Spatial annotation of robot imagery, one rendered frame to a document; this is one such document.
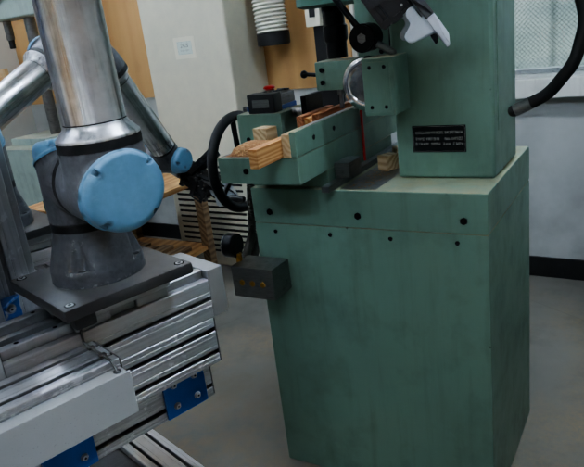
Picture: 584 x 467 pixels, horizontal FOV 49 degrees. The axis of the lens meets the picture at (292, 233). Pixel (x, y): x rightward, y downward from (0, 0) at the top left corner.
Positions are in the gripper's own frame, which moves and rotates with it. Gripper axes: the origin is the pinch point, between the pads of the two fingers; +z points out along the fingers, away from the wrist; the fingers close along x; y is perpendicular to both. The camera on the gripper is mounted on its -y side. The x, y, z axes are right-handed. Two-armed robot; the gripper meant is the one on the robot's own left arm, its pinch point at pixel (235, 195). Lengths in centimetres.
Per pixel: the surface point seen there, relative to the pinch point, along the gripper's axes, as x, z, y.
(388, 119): -16, 29, -38
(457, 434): 20, 89, 9
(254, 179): 36, 24, -28
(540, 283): -118, 87, 24
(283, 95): 7.5, 8.1, -37.7
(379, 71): 24, 36, -59
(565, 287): -116, 96, 19
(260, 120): 14.2, 8.0, -31.4
